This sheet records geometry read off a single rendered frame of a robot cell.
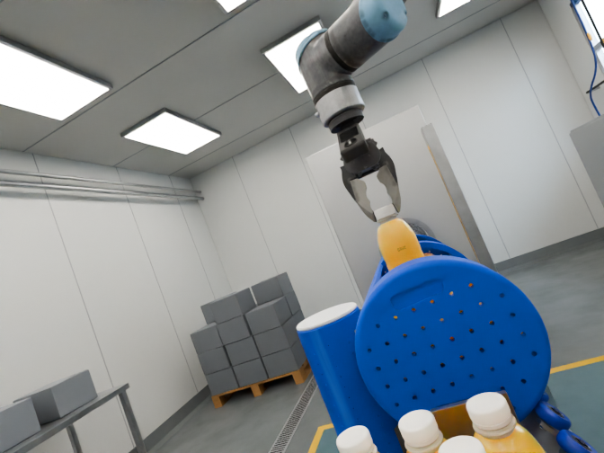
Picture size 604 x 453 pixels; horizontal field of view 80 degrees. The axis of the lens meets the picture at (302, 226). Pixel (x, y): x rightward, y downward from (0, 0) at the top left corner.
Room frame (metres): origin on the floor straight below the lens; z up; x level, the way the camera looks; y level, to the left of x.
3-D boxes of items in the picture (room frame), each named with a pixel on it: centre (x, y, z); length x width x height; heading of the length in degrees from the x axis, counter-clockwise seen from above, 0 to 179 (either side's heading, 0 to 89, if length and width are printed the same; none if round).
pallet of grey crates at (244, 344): (4.62, 1.09, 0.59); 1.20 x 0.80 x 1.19; 74
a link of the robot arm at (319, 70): (0.70, -0.16, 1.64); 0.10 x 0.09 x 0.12; 45
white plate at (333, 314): (1.57, 0.05, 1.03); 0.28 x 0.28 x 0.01
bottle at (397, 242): (0.68, -0.16, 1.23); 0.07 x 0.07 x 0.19
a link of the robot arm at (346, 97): (0.70, -0.16, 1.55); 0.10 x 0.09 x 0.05; 76
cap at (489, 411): (0.38, -0.11, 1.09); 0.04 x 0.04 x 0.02
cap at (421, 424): (0.40, -0.04, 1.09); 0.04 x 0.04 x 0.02
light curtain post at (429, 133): (1.87, -0.80, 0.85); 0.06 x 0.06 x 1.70; 76
